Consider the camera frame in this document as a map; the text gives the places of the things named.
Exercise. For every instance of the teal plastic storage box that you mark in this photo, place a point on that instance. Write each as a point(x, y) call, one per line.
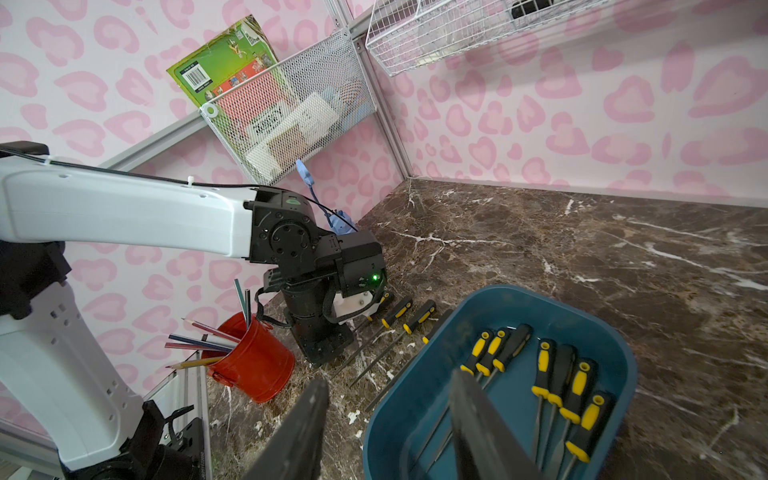
point(406, 428)

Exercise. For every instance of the red pencil cup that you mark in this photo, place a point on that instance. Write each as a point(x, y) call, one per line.
point(260, 365)

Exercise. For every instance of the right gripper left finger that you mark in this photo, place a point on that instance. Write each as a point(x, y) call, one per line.
point(295, 450)

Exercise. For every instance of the white wire wall basket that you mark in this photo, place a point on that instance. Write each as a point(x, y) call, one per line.
point(404, 35)

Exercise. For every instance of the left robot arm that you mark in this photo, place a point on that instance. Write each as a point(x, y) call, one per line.
point(98, 266)

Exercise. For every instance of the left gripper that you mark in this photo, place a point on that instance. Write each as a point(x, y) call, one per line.
point(316, 320)

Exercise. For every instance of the white papers in basket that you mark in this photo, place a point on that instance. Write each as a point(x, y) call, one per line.
point(286, 134)

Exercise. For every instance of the white mesh side basket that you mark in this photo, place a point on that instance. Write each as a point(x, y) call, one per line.
point(332, 62)

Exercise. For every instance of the green red booklet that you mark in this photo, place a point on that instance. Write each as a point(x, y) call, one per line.
point(231, 58)

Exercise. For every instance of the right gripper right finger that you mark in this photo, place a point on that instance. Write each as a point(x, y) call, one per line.
point(484, 447)

